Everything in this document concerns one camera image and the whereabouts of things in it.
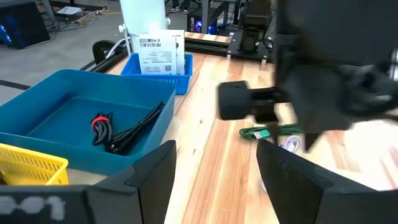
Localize black aluminium table frame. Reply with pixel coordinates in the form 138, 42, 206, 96
79, 29, 277, 74

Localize black table clamp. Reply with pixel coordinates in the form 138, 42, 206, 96
92, 40, 118, 65

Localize blue glowing light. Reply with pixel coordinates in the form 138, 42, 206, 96
194, 20, 218, 35

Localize teal plastic bin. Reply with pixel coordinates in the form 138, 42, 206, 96
0, 68, 177, 177

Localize white product box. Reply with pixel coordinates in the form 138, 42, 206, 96
175, 29, 187, 75
136, 32, 178, 75

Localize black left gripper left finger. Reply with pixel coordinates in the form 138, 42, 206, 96
0, 139, 177, 224

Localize black cable with red strap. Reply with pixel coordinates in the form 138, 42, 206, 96
90, 111, 114, 147

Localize white plastic hook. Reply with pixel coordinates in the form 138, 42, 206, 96
117, 23, 132, 56

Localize person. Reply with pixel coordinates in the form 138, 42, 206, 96
170, 0, 191, 15

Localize green braided cable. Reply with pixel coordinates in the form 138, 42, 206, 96
238, 123, 304, 141

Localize white cylindrical bin black rim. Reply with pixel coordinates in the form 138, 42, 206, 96
119, 0, 169, 54

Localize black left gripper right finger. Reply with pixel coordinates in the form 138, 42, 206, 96
256, 139, 398, 224

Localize white cable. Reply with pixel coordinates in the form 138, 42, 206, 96
281, 135, 301, 153

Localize yellow plastic basket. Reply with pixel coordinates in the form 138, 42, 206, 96
0, 142, 70, 187

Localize black power adapter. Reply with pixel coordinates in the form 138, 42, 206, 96
217, 80, 280, 124

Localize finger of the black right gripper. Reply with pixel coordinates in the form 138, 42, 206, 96
269, 119, 282, 146
275, 63, 355, 153

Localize black equipment case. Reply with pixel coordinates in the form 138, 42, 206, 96
0, 0, 51, 50

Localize blue plastic basket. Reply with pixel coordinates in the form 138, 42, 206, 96
120, 52, 194, 96

